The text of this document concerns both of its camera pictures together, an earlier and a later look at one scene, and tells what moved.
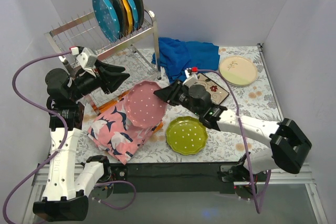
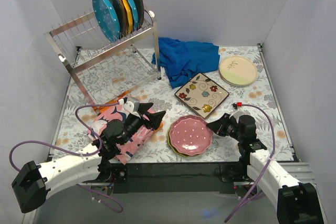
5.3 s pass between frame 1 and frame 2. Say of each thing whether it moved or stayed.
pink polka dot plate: moved
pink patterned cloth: stayed
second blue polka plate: stayed
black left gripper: moved
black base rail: stayed
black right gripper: moved
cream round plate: stayed
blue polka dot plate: stayed
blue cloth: stayed
